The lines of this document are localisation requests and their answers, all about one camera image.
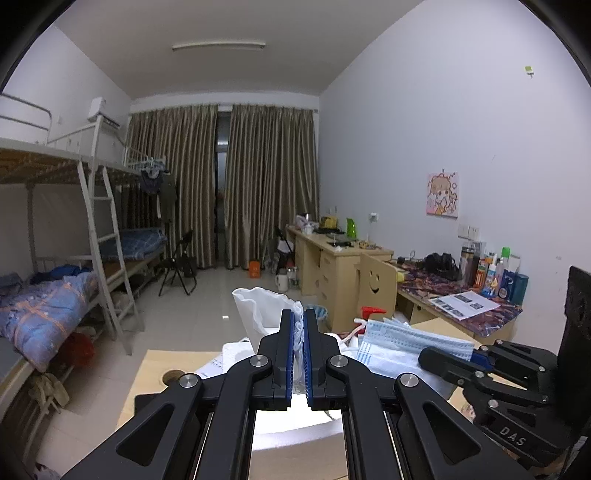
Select left brown curtain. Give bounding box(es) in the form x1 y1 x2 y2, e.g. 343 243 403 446
127 105 218 269

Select brown curtain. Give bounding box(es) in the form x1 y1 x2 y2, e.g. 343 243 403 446
127 105 218 269
224 105 320 269

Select black folding chair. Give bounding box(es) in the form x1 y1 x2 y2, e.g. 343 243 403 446
158 230 197 296

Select pink anime wall poster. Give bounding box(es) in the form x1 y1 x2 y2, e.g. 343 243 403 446
426 171 460 218

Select orange floor container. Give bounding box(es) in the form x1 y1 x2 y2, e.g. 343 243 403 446
249 260 262 279

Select desk with patterned cloth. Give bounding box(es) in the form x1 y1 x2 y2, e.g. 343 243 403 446
397 262 522 344

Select black headphones bag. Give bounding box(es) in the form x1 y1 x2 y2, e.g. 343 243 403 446
424 253 460 281

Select smiley wooden chair back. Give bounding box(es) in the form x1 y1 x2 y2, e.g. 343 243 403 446
356 254 398 319

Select white floor mug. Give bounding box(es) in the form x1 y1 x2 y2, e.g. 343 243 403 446
274 273 290 293

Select green bottle on desk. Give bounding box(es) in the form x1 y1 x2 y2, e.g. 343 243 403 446
346 218 358 241

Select far wooden desk drawers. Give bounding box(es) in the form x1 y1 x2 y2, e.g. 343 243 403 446
287 226 394 333

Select white red pump lotion bottle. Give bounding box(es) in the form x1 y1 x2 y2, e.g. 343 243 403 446
352 306 387 335

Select right brown curtain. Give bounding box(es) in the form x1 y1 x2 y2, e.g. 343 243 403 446
224 105 320 269

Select white plastic bag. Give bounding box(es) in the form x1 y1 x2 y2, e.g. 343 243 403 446
232 287 305 394

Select white air conditioner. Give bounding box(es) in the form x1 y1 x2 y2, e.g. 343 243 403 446
87 97 121 129

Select white printed paper sheet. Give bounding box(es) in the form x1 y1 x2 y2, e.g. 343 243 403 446
429 291 500 321

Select white metal bunk bed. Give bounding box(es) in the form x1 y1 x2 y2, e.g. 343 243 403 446
1 94 166 407

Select blue surgical face mask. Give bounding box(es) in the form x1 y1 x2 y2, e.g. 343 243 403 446
356 320 475 399

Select teal box on desk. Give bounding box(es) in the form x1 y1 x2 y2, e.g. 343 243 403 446
510 273 529 306

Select ceiling tube light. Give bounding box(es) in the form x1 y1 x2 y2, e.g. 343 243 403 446
171 40 266 51

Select blue plaid quilt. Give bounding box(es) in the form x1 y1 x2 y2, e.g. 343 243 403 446
1 272 98 372

